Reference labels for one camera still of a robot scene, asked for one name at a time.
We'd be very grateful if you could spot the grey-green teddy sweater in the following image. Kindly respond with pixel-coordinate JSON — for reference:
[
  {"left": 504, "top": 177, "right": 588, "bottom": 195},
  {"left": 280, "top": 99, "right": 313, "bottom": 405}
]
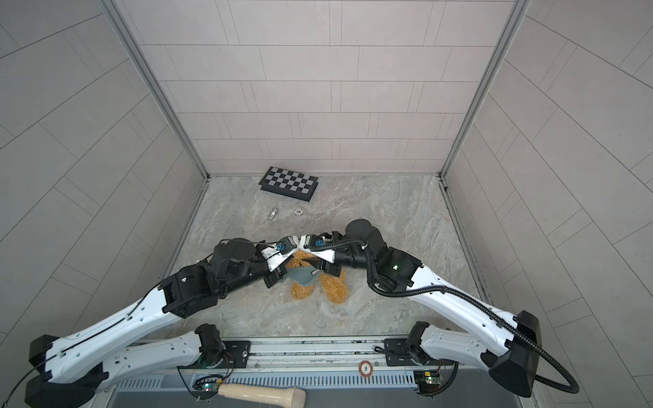
[{"left": 287, "top": 266, "right": 321, "bottom": 287}]

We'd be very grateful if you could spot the tan teddy bear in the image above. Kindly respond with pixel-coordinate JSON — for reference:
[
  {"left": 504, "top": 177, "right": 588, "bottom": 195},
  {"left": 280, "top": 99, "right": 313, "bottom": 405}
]
[{"left": 286, "top": 251, "right": 350, "bottom": 304}]

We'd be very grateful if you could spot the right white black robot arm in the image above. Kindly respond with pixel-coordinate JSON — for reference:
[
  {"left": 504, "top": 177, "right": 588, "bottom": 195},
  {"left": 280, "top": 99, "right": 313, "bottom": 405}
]
[{"left": 301, "top": 219, "right": 542, "bottom": 398}]

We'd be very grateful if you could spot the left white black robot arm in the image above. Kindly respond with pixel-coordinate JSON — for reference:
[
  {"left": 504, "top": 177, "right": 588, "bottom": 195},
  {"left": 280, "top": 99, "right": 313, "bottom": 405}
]
[{"left": 25, "top": 237, "right": 297, "bottom": 407}]

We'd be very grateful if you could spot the folded black white chessboard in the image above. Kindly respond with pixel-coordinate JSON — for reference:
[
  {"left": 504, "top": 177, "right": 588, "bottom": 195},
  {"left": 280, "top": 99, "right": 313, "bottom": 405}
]
[{"left": 259, "top": 167, "right": 319, "bottom": 202}]

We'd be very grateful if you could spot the round red white sticker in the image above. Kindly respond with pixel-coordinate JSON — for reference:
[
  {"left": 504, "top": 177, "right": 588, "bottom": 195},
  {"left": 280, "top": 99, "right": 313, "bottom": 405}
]
[{"left": 358, "top": 360, "right": 373, "bottom": 378}]

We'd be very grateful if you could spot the left green circuit board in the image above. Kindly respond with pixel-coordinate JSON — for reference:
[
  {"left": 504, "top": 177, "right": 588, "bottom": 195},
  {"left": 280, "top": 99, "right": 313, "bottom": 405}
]
[{"left": 192, "top": 375, "right": 224, "bottom": 401}]

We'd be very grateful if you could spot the green circuit board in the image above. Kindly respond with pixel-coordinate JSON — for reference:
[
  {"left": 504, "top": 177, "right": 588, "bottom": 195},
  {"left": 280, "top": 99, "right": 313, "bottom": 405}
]
[
  {"left": 413, "top": 371, "right": 442, "bottom": 397},
  {"left": 192, "top": 375, "right": 224, "bottom": 401}
]

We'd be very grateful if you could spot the right green circuit board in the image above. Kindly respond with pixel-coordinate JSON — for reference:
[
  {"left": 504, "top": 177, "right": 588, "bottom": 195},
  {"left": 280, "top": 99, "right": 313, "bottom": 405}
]
[{"left": 413, "top": 371, "right": 442, "bottom": 397}]

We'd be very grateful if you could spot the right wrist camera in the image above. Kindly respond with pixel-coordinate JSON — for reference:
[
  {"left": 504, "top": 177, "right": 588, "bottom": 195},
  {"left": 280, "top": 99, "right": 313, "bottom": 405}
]
[{"left": 299, "top": 235, "right": 335, "bottom": 265}]

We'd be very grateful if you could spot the aluminium mounting rail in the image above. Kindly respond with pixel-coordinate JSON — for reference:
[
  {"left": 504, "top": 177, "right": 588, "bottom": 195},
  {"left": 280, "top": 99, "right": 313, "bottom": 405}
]
[{"left": 99, "top": 333, "right": 529, "bottom": 377}]

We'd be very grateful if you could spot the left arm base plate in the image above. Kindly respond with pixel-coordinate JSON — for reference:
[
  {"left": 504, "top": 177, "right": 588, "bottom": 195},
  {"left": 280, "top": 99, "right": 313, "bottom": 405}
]
[{"left": 202, "top": 340, "right": 252, "bottom": 371}]

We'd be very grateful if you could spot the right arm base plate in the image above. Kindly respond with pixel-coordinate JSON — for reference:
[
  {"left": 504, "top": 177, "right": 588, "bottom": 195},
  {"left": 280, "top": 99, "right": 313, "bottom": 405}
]
[{"left": 383, "top": 338, "right": 421, "bottom": 367}]

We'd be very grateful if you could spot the beige wooden handle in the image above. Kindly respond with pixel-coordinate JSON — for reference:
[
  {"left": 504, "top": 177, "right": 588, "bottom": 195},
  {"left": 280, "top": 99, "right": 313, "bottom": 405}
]
[{"left": 218, "top": 384, "right": 307, "bottom": 408}]

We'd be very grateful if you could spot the right black corrugated cable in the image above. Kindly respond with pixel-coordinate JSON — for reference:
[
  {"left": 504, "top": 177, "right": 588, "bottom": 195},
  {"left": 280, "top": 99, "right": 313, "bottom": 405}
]
[{"left": 315, "top": 237, "right": 581, "bottom": 394}]

